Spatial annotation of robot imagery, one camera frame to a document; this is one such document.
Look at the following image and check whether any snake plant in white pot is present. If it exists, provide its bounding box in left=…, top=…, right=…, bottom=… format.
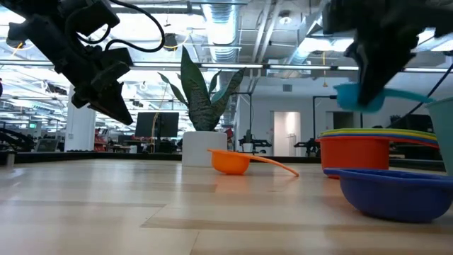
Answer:
left=158, top=45, right=246, bottom=168

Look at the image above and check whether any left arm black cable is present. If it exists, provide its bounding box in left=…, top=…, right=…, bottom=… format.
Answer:
left=65, top=0, right=166, bottom=54

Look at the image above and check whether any black hanging ceiling lamp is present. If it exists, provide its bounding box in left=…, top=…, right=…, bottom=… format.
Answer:
left=163, top=33, right=179, bottom=52

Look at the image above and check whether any silver ventilation duct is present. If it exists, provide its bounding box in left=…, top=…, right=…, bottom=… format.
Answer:
left=201, top=3, right=242, bottom=63

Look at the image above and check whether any orange measuring cup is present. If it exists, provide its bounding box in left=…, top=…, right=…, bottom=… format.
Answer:
left=207, top=148, right=300, bottom=177

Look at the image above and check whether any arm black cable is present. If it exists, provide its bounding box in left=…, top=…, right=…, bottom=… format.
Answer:
left=387, top=63, right=453, bottom=128
left=65, top=0, right=166, bottom=54

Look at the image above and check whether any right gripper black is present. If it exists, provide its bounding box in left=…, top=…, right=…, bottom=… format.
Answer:
left=343, top=31, right=424, bottom=106

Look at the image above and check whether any white door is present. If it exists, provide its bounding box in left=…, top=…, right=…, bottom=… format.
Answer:
left=273, top=111, right=302, bottom=157

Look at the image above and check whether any black computer monitor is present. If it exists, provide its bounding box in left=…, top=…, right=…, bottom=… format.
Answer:
left=134, top=112, right=180, bottom=139

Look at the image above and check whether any white building column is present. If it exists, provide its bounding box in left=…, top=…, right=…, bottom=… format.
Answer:
left=64, top=84, right=97, bottom=152

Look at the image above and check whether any indigo measuring cup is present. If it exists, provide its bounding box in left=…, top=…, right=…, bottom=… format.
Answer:
left=323, top=168, right=453, bottom=223

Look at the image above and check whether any long ceiling light strip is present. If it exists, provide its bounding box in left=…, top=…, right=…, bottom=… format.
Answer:
left=131, top=62, right=265, bottom=69
left=265, top=64, right=360, bottom=71

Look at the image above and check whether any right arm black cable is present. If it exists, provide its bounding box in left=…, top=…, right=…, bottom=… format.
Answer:
left=387, top=63, right=453, bottom=128

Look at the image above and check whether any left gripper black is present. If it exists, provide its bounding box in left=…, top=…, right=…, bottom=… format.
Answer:
left=52, top=38, right=134, bottom=126

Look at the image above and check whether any teal measuring cup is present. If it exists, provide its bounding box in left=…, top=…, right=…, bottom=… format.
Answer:
left=332, top=83, right=437, bottom=113

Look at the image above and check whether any black table edge rail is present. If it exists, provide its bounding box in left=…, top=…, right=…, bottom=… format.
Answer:
left=0, top=151, right=446, bottom=173

